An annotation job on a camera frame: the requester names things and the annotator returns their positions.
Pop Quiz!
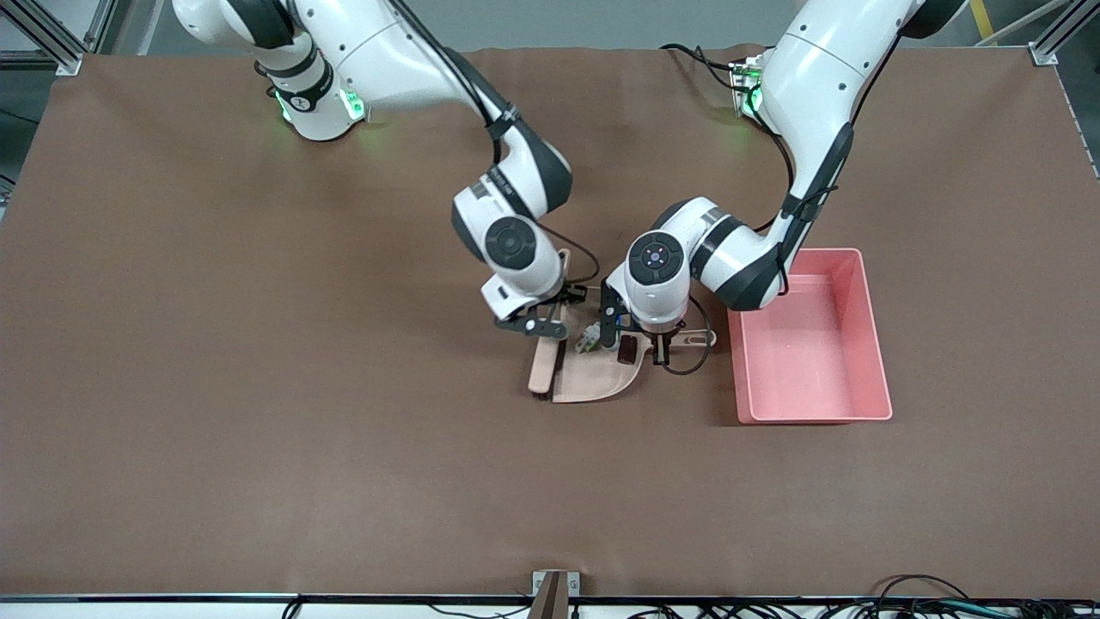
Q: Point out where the black base cable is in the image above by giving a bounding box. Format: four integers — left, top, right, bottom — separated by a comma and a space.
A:
660, 43, 757, 91

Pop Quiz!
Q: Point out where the pale plastic hand brush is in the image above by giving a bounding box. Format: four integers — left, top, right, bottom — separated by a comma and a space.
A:
527, 248, 572, 396

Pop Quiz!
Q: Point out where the large table cover sheet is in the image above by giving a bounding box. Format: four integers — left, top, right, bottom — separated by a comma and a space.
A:
0, 45, 1100, 598

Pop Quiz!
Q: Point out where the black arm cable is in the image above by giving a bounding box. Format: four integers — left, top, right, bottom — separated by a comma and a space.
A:
387, 0, 600, 289
660, 26, 903, 376

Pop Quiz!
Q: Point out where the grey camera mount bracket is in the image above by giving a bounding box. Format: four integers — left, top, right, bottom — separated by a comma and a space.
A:
532, 570, 581, 619

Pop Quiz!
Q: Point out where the left arm base connector plate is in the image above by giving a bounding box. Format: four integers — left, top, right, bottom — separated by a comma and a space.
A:
730, 56, 766, 117

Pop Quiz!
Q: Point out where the pink plastic bin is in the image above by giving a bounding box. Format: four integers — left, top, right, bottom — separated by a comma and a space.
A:
727, 248, 894, 425

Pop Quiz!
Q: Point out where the black cable bundle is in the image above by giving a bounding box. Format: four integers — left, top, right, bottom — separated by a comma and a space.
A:
627, 598, 1100, 619

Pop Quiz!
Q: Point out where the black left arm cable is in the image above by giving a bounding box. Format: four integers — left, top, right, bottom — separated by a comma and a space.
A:
660, 26, 903, 376

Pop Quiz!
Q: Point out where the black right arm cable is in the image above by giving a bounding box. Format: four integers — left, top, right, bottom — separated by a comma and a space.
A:
387, 0, 600, 289

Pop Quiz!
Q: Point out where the pale plastic dustpan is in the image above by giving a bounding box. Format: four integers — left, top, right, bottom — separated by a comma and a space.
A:
551, 288, 718, 404

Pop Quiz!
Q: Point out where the black looped cable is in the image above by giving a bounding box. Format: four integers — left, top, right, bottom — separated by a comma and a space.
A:
872, 574, 972, 603

